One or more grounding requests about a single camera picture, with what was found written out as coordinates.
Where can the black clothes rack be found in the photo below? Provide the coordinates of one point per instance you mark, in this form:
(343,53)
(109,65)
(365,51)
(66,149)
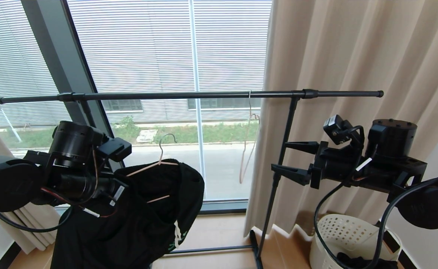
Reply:
(148,95)

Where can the window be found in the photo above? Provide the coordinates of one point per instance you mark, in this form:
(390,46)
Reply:
(65,56)

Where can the pink clothes hanger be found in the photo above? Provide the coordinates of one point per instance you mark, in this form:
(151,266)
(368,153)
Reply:
(249,101)
(144,170)

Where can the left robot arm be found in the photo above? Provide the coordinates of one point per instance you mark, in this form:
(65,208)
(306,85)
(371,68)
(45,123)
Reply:
(9,183)

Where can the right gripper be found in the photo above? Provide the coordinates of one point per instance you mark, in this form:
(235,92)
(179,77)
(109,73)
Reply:
(335,164)

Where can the white laundry basket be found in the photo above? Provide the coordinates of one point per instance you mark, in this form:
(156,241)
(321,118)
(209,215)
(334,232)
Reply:
(349,231)

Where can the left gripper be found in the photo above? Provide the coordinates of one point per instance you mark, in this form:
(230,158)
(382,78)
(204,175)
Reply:
(84,186)

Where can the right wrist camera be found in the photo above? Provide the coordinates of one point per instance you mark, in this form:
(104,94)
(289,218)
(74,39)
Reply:
(335,125)

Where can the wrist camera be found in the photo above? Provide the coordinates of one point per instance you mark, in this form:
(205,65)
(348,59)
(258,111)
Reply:
(335,125)
(114,147)

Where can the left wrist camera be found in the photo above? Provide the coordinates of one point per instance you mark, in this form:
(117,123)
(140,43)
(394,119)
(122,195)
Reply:
(114,147)

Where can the black garment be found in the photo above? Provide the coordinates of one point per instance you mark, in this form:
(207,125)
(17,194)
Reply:
(349,259)
(136,231)

